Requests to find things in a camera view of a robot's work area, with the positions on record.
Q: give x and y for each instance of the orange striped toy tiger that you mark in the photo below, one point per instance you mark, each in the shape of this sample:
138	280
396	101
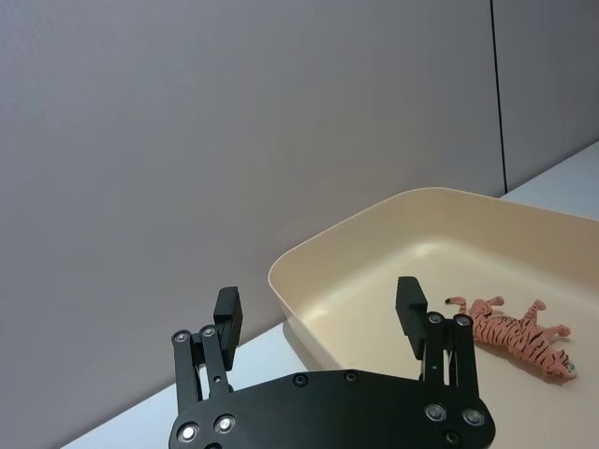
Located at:
510	334

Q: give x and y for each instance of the cream plastic tray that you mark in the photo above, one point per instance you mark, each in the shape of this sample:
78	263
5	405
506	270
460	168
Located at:
365	290

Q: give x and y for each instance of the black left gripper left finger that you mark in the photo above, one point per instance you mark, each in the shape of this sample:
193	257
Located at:
227	327

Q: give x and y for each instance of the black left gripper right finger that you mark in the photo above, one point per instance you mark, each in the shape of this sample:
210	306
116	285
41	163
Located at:
412	318

